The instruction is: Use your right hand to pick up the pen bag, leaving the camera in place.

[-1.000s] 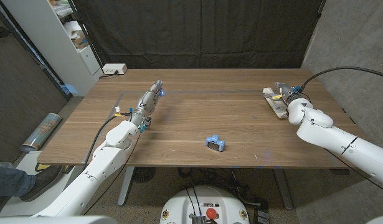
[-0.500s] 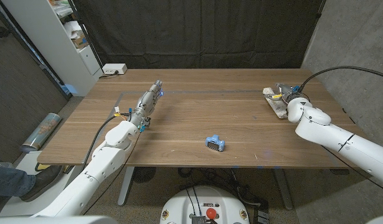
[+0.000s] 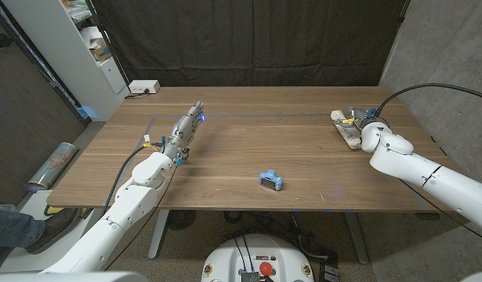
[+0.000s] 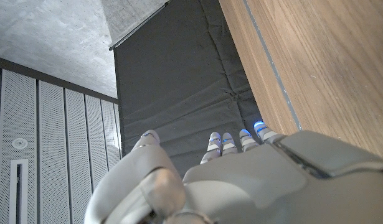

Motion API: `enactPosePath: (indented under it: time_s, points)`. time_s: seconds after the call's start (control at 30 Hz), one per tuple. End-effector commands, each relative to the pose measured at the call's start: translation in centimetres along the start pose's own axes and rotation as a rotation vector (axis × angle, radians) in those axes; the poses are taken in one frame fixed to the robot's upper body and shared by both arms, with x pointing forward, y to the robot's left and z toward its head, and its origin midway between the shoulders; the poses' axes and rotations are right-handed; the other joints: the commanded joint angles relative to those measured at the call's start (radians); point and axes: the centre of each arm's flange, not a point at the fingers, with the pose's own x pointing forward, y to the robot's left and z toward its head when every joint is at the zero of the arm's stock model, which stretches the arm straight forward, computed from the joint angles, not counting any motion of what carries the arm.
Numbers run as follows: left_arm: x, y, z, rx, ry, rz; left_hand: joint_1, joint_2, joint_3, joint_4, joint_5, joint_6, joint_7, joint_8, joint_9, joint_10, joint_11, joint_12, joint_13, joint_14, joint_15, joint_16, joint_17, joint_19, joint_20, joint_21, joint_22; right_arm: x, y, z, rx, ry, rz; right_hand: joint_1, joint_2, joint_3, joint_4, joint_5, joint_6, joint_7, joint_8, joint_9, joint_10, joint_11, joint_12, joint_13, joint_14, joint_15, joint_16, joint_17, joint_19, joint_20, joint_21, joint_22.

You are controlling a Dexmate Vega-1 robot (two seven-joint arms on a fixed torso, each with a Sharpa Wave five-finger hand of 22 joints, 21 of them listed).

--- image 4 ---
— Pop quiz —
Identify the black backdrop curtain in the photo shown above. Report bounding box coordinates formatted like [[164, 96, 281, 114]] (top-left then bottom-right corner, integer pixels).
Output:
[[113, 0, 263, 178]]

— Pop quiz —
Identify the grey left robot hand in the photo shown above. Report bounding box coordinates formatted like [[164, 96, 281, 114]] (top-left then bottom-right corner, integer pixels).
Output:
[[83, 121, 383, 224]]

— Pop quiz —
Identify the round white ceiling sensor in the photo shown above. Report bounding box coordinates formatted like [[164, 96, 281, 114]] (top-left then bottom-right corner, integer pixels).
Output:
[[12, 138, 29, 150]]

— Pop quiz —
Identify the white ceiling slot vent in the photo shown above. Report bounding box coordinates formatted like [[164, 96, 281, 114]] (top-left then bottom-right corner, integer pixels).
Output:
[[9, 159, 29, 224]]

